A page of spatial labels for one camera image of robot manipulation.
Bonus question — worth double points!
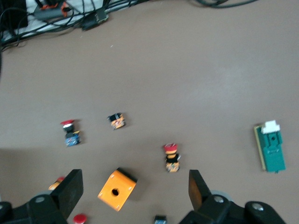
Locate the red button blue block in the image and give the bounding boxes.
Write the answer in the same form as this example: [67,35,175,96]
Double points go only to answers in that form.
[59,119,83,148]
[154,214,168,224]
[72,213,88,224]

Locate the black cable with connector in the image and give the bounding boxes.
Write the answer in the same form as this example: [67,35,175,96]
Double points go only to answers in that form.
[80,8,110,32]

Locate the black box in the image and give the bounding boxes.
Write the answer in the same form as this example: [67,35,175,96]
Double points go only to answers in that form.
[0,0,29,30]

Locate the grey device orange clips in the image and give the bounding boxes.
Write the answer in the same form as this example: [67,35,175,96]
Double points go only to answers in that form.
[32,0,71,21]

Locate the black cable bundle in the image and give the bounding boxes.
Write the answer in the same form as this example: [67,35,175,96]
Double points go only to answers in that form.
[0,0,150,55]

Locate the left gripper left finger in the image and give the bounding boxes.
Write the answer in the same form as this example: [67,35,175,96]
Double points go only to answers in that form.
[0,169,85,224]

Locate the orange black contact block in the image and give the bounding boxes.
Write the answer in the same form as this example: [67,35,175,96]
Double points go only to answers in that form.
[107,112,128,131]

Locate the orange button enclosure box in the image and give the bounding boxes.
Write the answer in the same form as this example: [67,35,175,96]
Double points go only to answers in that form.
[97,167,138,212]

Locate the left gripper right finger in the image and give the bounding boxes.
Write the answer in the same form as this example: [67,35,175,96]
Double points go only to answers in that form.
[178,169,287,224]

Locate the red yellow button head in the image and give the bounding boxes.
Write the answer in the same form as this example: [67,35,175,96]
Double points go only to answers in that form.
[48,176,66,191]

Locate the black looped cable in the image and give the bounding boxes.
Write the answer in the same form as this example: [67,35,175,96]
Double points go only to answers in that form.
[190,0,261,10]

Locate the red button orange block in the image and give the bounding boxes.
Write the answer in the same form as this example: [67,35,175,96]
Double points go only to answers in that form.
[163,143,183,174]

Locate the green load switch white handle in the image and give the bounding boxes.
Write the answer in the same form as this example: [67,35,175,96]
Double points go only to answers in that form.
[253,119,287,175]

